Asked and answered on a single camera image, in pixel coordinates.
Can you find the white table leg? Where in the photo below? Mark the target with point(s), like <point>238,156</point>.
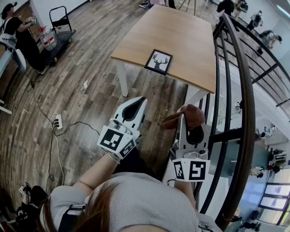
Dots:
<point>192,95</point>
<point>122,79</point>

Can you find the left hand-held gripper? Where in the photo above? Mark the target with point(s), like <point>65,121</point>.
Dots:
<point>111,140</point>

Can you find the person's grey shirt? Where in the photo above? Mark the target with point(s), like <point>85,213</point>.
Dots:
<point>147,204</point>

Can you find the person's right forearm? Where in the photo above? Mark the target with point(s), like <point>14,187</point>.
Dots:
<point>184,190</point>

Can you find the brown cloth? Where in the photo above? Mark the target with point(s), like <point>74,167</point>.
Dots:
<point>192,115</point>

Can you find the black metal railing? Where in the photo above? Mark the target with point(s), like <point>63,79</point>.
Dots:
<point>243,90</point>

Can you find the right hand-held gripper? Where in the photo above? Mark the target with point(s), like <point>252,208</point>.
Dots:
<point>194,168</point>

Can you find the person's left forearm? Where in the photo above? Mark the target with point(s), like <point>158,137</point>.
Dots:
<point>97,174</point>

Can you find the white power strip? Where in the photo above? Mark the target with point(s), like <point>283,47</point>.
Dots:
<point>58,122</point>

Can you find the person's black trousers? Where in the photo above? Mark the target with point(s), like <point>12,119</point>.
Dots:
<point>138,163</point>

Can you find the framed deer antler picture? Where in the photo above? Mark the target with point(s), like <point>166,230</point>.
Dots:
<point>158,61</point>

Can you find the white wire rack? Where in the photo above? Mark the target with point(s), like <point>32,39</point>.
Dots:
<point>4,108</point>

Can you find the white shell chair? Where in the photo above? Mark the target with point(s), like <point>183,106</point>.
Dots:
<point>20,60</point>

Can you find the black platform trolley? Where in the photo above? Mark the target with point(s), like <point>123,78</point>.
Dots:
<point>61,38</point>

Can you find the white paper scrap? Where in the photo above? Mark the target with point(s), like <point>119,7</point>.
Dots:
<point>85,85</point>

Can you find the large clear water bottle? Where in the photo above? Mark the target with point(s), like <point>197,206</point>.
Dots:
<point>48,39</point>

